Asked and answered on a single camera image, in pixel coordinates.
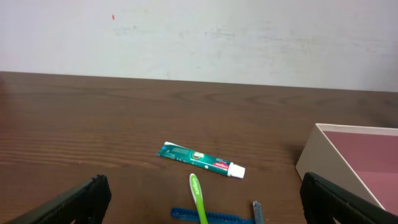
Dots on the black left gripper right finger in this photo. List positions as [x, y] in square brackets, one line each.
[327, 203]

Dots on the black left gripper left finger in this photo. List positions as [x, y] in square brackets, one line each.
[85, 204]

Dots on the pink cardboard box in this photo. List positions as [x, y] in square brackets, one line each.
[360, 159]

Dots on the green Colgate toothpaste tube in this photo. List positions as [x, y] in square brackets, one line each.
[215, 164]

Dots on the green Colgate toothbrush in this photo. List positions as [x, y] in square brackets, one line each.
[198, 197]

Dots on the blue disposable razor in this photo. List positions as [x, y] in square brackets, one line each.
[218, 218]

